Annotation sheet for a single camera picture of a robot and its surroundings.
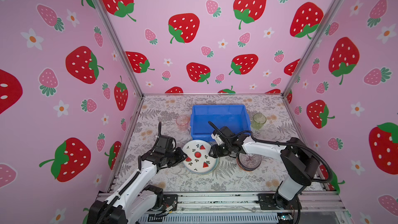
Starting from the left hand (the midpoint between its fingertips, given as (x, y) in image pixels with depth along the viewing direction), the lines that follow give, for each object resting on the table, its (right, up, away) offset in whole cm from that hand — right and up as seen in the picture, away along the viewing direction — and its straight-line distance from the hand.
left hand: (187, 155), depth 82 cm
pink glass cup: (-6, +17, +21) cm, 27 cm away
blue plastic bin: (+30, +20, +25) cm, 44 cm away
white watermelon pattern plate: (+6, -3, +2) cm, 7 cm away
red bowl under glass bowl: (+29, -5, -5) cm, 30 cm away
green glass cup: (+46, +17, +21) cm, 54 cm away
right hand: (+12, 0, +4) cm, 13 cm away
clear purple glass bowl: (+33, -2, -2) cm, 33 cm away
